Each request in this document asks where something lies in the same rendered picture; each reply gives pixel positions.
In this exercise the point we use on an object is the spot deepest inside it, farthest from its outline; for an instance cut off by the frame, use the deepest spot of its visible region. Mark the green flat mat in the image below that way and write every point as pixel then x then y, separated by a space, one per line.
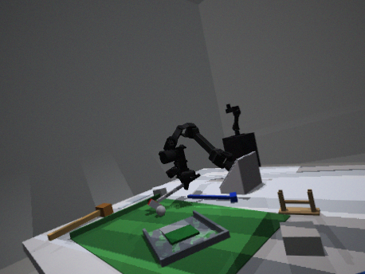
pixel 121 243

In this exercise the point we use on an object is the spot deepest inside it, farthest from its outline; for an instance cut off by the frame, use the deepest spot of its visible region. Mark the white golf ball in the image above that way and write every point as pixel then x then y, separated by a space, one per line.
pixel 161 210

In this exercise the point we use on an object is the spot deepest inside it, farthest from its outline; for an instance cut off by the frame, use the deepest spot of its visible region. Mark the brown wooden mallet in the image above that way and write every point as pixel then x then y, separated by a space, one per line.
pixel 102 210

